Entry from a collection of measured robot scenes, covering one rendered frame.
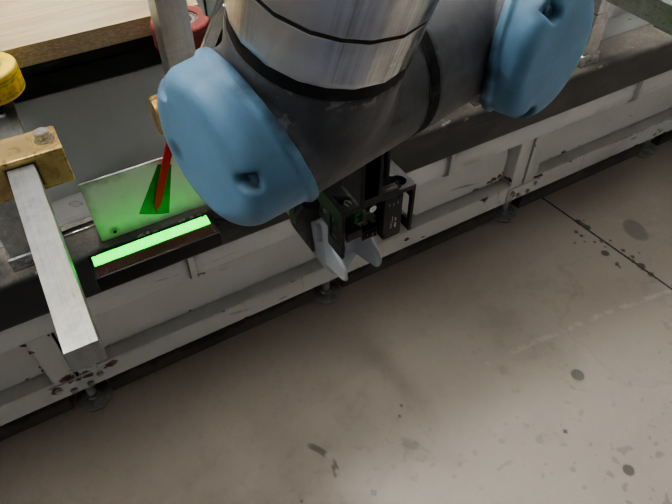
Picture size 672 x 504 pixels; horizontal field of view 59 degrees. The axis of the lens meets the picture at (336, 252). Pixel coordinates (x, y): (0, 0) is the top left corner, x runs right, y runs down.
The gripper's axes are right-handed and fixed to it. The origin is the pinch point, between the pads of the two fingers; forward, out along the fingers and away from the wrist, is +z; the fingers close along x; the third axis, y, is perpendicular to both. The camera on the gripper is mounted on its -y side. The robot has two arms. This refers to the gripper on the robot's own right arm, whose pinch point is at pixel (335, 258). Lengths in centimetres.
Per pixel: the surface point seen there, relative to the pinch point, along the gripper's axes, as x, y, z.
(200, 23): 1.8, -38.7, -8.4
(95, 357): -24.4, -0.1, -0.4
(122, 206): -16.1, -28.0, 7.6
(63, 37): -14.6, -45.6, -7.6
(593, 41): 71, -29, 8
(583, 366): 73, -3, 83
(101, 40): -10.1, -45.6, -6.0
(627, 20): 107, -47, 20
